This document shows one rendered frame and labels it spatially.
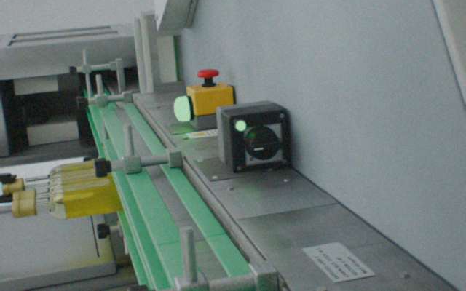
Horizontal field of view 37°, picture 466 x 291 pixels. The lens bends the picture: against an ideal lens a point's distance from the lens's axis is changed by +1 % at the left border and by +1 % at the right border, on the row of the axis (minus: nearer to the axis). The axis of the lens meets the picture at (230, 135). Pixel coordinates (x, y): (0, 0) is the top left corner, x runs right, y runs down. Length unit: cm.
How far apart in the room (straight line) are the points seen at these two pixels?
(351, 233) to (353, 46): 19
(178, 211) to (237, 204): 9
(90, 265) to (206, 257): 70
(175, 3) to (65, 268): 57
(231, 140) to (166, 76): 78
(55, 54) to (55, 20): 275
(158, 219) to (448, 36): 42
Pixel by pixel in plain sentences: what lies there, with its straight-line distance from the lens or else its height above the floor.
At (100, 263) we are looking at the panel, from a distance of 141.
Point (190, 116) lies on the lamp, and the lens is 120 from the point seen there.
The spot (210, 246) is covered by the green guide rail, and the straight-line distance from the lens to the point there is 74.
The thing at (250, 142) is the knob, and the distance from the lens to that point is 89.
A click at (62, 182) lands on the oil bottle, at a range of 144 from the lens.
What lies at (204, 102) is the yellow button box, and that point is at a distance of 118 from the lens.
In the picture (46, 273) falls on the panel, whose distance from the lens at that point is 141.
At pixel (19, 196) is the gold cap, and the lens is 145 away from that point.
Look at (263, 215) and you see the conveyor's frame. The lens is 76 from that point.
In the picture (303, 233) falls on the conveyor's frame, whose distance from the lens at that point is 71.
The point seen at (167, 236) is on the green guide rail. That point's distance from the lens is 78.
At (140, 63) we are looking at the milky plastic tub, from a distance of 182.
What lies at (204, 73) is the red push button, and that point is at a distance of 120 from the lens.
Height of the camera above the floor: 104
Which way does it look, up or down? 13 degrees down
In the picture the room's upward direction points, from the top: 98 degrees counter-clockwise
